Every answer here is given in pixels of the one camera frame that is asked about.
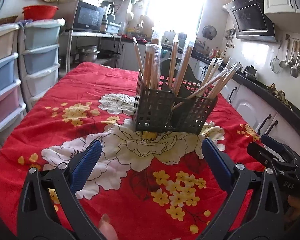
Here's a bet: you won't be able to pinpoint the dark green utensil basket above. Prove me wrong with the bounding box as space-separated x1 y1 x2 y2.
133 59 218 135

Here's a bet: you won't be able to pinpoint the bamboo chopstick pair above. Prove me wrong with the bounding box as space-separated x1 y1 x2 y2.
143 43 162 90

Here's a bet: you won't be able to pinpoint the operator thumb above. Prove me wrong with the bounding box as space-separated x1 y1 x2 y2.
97 214 118 240

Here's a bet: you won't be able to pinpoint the black stovetop kettle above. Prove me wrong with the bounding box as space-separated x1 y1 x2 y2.
243 65 257 80

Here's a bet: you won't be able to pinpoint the bundle of bamboo chopsticks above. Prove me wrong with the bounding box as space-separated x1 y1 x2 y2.
187 62 242 99

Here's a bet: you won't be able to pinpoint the hanging ladles and strainers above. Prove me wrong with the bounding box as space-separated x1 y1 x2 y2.
270 34 300 77

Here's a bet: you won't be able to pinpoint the red floral tablecloth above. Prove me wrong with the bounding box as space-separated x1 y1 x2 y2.
0 63 263 239

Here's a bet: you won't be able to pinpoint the plastic drawer tower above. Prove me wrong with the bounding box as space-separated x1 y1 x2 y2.
17 18 65 111
0 23 26 149

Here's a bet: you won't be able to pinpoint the black range hood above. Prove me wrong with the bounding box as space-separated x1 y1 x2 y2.
224 0 277 43

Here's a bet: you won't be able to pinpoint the steel cooking pot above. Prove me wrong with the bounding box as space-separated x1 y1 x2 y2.
77 45 100 63

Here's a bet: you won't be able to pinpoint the black microwave oven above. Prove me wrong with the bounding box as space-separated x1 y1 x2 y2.
54 1 104 32

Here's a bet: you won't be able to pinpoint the red plastic basin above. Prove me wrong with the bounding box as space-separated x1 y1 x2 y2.
23 5 59 21

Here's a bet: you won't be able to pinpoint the black electric kettle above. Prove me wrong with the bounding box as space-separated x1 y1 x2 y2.
101 0 115 23

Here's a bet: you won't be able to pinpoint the small black wall fan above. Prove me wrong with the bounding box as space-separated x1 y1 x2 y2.
202 25 217 40

